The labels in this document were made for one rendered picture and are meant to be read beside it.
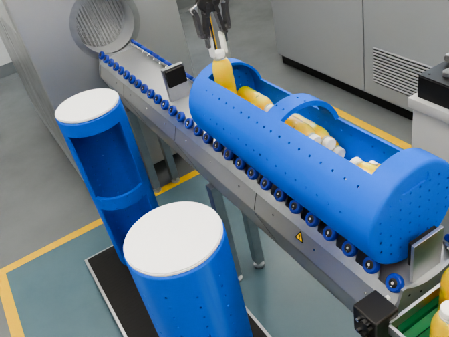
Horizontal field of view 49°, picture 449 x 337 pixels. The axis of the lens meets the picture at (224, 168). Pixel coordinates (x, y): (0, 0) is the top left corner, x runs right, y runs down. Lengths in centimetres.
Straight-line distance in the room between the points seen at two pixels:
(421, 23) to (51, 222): 259
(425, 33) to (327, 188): 209
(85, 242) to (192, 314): 182
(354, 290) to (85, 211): 229
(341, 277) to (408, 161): 40
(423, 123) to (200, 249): 97
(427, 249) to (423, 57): 211
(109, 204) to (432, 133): 139
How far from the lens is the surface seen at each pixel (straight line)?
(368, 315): 115
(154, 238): 136
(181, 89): 222
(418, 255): 125
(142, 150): 306
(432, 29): 314
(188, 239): 132
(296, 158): 128
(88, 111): 211
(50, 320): 279
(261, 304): 245
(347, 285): 138
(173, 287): 128
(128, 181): 255
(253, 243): 245
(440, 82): 177
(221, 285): 136
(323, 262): 143
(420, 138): 192
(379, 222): 114
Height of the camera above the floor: 193
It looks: 36 degrees down
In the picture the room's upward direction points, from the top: 13 degrees counter-clockwise
